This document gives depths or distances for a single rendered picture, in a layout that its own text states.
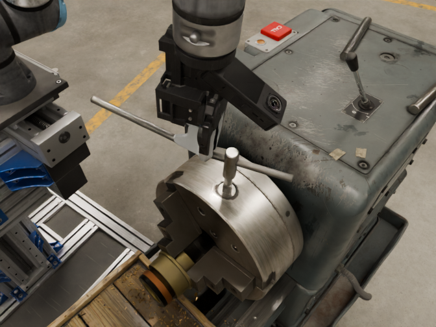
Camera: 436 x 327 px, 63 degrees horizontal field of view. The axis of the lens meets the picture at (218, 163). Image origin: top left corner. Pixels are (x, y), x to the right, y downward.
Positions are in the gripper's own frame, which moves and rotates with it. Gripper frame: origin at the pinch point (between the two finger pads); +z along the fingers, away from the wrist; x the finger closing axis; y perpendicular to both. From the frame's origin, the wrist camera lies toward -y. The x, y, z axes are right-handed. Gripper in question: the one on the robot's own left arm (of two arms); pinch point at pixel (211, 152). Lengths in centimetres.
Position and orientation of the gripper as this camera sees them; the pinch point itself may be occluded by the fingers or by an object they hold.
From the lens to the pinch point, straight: 56.1
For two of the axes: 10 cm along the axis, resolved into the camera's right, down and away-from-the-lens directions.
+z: -0.9, 5.8, 8.1
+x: -3.1, 7.6, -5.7
